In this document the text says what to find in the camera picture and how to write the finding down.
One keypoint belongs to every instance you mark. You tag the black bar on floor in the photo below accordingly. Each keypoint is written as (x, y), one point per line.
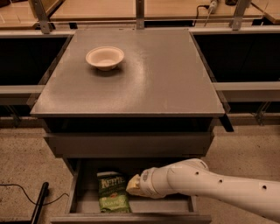
(40, 202)

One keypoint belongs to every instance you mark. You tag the horizontal metal rail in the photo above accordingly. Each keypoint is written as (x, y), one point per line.
(249, 91)
(20, 94)

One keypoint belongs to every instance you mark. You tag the grey plug on desk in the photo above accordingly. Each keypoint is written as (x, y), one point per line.
(211, 10)

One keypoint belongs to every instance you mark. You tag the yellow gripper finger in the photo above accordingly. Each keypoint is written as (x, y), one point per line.
(133, 186)

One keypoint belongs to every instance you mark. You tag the closed top drawer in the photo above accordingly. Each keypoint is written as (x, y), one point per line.
(129, 145)

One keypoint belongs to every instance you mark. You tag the open middle drawer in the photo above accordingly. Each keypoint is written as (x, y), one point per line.
(83, 205)

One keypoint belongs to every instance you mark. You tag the grey drawer cabinet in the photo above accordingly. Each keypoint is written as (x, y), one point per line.
(161, 86)

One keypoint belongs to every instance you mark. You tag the metal post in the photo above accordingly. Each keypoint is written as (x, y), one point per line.
(140, 14)
(239, 11)
(43, 19)

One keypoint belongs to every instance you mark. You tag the left horizontal metal rail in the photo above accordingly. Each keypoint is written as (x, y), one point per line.
(20, 94)

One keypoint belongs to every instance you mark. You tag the right metal post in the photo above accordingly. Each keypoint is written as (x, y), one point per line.
(239, 11)

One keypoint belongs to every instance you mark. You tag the white paper bowl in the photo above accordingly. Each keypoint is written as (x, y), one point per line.
(105, 58)

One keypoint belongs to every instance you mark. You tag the right horizontal metal rail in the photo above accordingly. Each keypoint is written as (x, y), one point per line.
(249, 91)

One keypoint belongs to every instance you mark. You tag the left metal post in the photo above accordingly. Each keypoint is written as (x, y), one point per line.
(43, 19)

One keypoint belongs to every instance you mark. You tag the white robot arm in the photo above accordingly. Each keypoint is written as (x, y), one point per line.
(192, 177)

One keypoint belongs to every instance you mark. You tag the middle metal post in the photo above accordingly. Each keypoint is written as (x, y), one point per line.
(140, 14)

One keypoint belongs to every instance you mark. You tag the green jalapeno chip bag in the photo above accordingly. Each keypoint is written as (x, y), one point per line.
(112, 194)

